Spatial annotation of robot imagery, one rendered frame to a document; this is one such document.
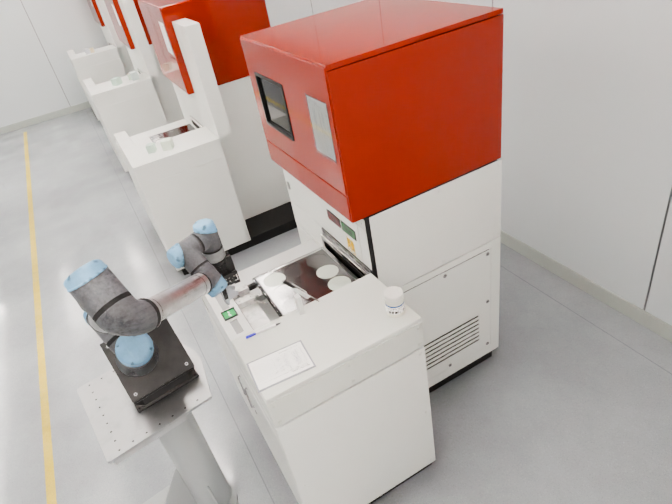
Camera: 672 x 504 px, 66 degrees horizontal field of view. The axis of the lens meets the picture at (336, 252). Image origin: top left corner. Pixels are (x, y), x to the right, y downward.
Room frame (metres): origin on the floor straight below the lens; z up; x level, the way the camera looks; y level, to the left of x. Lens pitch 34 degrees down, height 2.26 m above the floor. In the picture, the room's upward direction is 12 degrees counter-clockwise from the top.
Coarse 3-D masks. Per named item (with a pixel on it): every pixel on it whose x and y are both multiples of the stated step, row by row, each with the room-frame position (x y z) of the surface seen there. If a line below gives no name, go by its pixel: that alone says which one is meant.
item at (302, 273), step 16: (320, 256) 1.97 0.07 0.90; (272, 272) 1.92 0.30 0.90; (288, 272) 1.90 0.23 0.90; (304, 272) 1.87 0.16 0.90; (272, 288) 1.80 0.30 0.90; (288, 288) 1.78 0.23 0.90; (304, 288) 1.76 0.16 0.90; (320, 288) 1.74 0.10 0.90; (288, 304) 1.67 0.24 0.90; (304, 304) 1.65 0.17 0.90
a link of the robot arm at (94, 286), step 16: (80, 272) 1.15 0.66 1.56; (96, 272) 1.16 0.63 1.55; (112, 272) 1.20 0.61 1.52; (80, 288) 1.13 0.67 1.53; (96, 288) 1.12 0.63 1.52; (112, 288) 1.13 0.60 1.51; (80, 304) 1.12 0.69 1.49; (96, 304) 1.10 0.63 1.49; (112, 304) 1.10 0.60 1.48; (96, 320) 1.08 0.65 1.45; (112, 336) 1.34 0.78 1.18
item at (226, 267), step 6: (228, 258) 1.57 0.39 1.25; (216, 264) 1.54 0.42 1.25; (222, 264) 1.56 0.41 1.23; (228, 264) 1.57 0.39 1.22; (222, 270) 1.56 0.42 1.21; (228, 270) 1.56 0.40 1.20; (222, 276) 1.54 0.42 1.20; (228, 276) 1.54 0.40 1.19; (234, 276) 1.57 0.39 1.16; (228, 282) 1.55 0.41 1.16; (234, 282) 1.55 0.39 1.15
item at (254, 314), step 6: (246, 294) 1.82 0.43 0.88; (252, 306) 1.73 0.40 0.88; (258, 306) 1.72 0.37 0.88; (246, 312) 1.70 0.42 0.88; (252, 312) 1.69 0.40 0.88; (258, 312) 1.68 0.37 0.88; (246, 318) 1.66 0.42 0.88; (252, 318) 1.65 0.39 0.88; (258, 318) 1.65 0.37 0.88; (264, 318) 1.64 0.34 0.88; (252, 324) 1.62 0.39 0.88; (258, 324) 1.61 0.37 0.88; (264, 324) 1.60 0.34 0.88
